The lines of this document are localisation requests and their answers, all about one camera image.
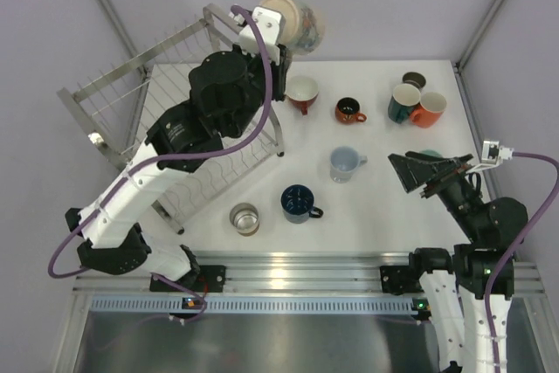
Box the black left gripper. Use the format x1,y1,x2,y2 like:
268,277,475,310
224,33,289,139

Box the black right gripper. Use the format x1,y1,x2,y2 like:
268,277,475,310
390,149,483,241

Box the tall beige floral mug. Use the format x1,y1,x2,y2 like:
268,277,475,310
259,0,326,55

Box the dark green mug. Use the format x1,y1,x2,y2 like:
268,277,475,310
388,83,421,124

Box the light blue mug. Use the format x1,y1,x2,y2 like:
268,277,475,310
329,146,368,183

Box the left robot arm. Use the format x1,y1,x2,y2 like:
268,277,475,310
66,44,289,291

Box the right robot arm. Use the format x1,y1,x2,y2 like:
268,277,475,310
388,145,528,372

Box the stainless steel dish rack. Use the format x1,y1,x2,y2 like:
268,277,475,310
57,3,285,234

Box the mint green cup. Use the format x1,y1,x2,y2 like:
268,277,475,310
420,149,443,159

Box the red cup white interior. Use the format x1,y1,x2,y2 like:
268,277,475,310
286,76,319,115

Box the small tumbler cork band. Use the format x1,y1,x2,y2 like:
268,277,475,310
402,72,426,90

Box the orange black round mug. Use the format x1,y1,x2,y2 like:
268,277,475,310
335,97,367,124

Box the dark blue speckled mug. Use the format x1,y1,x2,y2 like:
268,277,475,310
280,184,324,224

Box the steel tumbler cork base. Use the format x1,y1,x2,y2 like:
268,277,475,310
229,203,259,237

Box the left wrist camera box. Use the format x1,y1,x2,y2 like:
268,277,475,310
230,5,285,65

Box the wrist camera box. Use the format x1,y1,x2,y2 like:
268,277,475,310
467,139,514,174
230,5,285,65

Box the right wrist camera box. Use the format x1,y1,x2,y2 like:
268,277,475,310
467,139,514,174

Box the aluminium mounting rail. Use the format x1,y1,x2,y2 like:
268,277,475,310
72,252,545,298

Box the slotted cable duct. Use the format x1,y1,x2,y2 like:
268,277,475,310
90,295,426,315

